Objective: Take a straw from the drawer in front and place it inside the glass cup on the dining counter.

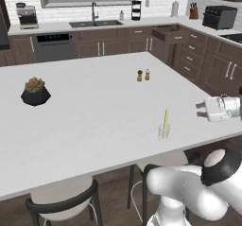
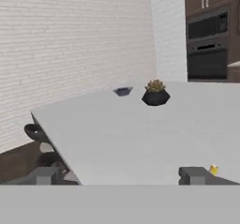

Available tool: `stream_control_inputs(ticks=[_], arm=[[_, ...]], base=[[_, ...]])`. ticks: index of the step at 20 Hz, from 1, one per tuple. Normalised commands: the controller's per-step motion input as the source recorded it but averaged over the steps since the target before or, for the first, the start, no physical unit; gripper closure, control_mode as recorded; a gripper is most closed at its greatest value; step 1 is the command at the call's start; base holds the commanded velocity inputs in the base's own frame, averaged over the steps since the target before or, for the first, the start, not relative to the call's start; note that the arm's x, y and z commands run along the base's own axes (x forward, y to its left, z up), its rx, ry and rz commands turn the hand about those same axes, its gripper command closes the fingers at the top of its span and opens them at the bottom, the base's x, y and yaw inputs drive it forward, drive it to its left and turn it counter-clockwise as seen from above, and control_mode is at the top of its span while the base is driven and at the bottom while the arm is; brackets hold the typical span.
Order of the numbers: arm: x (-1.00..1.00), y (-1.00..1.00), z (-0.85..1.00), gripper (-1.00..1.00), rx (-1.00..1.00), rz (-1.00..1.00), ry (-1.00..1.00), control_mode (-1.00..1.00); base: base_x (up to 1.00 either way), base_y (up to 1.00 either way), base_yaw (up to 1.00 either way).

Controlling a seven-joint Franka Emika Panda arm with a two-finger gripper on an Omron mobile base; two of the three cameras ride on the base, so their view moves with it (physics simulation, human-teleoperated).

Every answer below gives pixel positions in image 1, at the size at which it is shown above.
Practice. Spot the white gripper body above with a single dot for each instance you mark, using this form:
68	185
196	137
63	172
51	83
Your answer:
216	109

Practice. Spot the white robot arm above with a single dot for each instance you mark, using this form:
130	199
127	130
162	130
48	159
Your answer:
189	185

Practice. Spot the glass cup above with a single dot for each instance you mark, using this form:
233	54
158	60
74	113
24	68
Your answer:
164	134

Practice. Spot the open brown drawer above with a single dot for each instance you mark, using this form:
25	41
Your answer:
170	33

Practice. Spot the brown lower cupboard run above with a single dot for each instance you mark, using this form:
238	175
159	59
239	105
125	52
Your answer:
104	45
209	62

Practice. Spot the brown white-topped salt mill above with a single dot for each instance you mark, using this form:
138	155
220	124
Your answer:
147	75

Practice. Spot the brown pepper mill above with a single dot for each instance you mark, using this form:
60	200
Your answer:
139	76

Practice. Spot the black hob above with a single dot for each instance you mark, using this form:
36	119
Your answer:
233	37

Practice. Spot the black toaster oven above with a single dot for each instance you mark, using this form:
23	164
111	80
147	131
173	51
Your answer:
219	17

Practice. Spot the brown knife block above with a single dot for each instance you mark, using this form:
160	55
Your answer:
193	12

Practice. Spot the white paper towel roll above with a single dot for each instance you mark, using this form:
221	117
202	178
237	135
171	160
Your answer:
174	9

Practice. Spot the black tiered rack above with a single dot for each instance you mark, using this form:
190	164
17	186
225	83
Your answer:
136	10

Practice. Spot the white soap dispenser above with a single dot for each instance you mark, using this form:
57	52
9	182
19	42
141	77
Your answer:
121	15

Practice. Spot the dark sink basin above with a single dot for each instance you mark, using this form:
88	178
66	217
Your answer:
96	23

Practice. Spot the dark tap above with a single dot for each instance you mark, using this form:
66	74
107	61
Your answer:
94	12

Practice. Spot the grey dishwasher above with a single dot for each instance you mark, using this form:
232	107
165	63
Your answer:
54	48

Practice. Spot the succulent in black pot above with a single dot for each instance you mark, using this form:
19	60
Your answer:
35	92

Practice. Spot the silver coffee machine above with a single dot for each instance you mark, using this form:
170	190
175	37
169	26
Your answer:
27	16

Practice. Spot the black fridge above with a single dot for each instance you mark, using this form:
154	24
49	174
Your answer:
3	28

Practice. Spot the white stool with black frame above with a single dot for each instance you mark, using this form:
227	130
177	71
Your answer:
164	161
63	198

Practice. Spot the grey wall socket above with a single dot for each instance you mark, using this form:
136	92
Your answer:
147	3

